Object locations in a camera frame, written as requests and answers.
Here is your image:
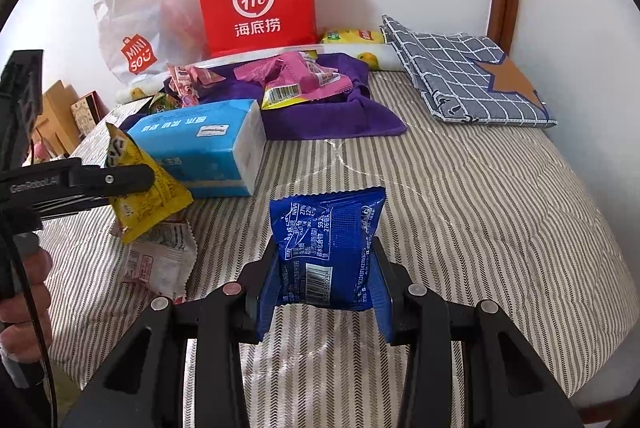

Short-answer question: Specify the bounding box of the red patterned box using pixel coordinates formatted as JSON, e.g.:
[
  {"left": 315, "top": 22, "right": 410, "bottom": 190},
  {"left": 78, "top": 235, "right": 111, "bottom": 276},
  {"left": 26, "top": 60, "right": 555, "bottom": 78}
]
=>
[{"left": 70, "top": 91, "right": 108, "bottom": 134}]

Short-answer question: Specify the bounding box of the striped bed mattress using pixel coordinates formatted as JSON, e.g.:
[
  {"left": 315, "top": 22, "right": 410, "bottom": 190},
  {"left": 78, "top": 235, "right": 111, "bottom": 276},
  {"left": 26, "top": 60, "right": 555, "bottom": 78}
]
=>
[{"left": 35, "top": 68, "right": 636, "bottom": 428}]

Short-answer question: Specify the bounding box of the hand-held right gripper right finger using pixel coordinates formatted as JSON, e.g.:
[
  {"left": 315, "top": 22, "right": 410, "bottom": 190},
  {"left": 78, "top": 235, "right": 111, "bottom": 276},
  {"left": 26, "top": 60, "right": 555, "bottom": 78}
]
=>
[{"left": 367, "top": 235, "right": 586, "bottom": 428}]

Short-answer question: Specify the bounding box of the light pink cartoon snack packet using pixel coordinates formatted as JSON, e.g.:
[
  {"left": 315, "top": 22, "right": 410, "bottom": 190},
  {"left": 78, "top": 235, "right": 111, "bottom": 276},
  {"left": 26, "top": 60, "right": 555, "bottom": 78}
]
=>
[{"left": 166, "top": 63, "right": 226, "bottom": 108}]

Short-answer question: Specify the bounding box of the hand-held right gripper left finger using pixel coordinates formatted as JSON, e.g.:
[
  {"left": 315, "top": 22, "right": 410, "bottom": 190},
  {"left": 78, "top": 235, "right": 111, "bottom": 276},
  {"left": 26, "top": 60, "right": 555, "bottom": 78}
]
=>
[{"left": 60, "top": 238, "right": 282, "bottom": 428}]

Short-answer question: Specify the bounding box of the purple towel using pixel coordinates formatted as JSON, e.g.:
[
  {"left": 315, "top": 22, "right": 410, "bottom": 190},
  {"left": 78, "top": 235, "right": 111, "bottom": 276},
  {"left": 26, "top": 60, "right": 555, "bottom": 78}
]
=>
[{"left": 215, "top": 53, "right": 408, "bottom": 141}]

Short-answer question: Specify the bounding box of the black cable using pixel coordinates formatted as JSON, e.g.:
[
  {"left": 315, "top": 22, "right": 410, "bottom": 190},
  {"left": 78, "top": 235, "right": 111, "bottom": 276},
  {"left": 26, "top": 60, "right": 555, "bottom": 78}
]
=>
[{"left": 10, "top": 233, "right": 57, "bottom": 428}]

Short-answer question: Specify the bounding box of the small green snack packet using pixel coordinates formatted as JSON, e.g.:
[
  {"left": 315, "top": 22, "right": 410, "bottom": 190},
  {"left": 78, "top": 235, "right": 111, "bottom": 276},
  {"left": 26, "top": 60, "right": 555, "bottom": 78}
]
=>
[{"left": 149, "top": 92, "right": 177, "bottom": 113}]

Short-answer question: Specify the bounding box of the blue snack packet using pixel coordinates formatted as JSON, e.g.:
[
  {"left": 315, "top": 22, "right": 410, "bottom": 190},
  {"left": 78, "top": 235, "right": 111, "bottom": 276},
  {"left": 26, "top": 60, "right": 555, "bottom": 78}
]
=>
[{"left": 269, "top": 187, "right": 387, "bottom": 311}]

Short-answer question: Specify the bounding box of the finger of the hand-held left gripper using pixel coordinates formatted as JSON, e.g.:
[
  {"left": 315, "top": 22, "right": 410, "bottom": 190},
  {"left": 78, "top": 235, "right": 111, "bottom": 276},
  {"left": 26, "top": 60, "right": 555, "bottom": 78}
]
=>
[
  {"left": 67, "top": 163, "right": 156, "bottom": 200},
  {"left": 30, "top": 195, "right": 115, "bottom": 223}
]

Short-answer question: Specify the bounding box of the white plastic shopping bag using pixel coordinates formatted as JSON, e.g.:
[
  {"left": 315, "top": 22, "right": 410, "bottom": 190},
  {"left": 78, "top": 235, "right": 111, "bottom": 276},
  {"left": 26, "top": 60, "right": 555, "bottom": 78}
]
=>
[{"left": 92, "top": 0, "right": 201, "bottom": 85}]

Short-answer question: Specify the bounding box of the magenta snack packet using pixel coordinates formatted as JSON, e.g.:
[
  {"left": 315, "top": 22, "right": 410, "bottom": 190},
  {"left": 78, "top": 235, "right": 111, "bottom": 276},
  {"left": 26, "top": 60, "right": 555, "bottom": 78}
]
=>
[{"left": 234, "top": 50, "right": 353, "bottom": 110}]

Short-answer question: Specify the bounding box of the blue tissue pack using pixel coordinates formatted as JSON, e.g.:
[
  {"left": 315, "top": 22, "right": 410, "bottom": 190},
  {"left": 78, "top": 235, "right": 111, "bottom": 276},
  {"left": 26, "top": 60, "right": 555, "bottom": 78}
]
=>
[{"left": 126, "top": 98, "right": 267, "bottom": 199}]

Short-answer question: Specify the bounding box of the yellow triangular snack packet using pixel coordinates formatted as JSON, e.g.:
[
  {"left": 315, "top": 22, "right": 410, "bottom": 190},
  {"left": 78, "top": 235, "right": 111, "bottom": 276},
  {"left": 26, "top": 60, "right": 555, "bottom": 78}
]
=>
[{"left": 104, "top": 122, "right": 195, "bottom": 245}]

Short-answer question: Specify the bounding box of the yellow snack bag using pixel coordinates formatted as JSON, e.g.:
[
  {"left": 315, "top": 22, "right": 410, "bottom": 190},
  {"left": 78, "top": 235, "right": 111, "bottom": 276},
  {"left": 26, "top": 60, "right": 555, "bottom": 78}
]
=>
[{"left": 321, "top": 28, "right": 386, "bottom": 45}]

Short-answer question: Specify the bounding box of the person's left hand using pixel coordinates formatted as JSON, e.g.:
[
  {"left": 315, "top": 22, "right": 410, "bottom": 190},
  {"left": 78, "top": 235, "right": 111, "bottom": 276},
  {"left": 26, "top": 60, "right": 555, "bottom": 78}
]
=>
[{"left": 0, "top": 235, "right": 55, "bottom": 361}]

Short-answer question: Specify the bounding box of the white red printed snack packet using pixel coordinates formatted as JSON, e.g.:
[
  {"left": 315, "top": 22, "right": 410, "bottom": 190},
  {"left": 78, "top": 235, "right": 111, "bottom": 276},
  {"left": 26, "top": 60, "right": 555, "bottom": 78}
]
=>
[{"left": 117, "top": 220, "right": 198, "bottom": 301}]

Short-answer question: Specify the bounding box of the brown cardboard box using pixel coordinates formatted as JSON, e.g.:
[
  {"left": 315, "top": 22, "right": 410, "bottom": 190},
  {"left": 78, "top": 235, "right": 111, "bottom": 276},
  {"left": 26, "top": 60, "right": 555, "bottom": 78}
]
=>
[{"left": 32, "top": 80, "right": 83, "bottom": 154}]

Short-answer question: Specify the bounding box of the grey checked cloth with star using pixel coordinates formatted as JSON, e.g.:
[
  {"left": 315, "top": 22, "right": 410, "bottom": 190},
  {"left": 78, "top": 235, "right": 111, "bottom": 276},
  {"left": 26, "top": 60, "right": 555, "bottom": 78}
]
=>
[{"left": 380, "top": 14, "right": 558, "bottom": 128}]

